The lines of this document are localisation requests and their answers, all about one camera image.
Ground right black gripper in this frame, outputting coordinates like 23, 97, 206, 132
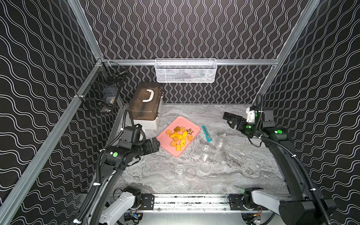
227, 116, 262, 138

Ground clear jar with cookies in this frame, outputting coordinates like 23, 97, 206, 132
215, 134, 228, 151

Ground clear jar orange cookies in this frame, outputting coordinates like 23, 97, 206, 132
174, 164, 186, 181

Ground clear jar brown cookies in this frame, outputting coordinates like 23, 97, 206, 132
200, 145, 212, 162

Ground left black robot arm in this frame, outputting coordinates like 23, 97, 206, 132
73, 108, 160, 225

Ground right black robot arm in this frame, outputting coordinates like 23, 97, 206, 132
223, 93, 337, 225

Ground orange round cookie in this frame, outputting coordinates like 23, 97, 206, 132
170, 141, 177, 147

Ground orange fish cookie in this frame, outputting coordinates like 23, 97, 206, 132
180, 139, 186, 147
169, 133, 183, 142

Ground pink plastic tray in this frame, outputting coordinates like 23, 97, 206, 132
157, 116, 201, 158

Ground teal utility knife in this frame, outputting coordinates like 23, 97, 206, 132
202, 125, 212, 142

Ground brown lid storage box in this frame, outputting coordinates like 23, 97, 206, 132
129, 82, 163, 130

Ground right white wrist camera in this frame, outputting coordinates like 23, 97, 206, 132
246, 108, 256, 123

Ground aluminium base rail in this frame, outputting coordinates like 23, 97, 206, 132
81, 193, 304, 212

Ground white wire basket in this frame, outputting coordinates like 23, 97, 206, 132
154, 58, 218, 83

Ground black wire basket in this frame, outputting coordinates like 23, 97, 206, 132
81, 62, 128, 114

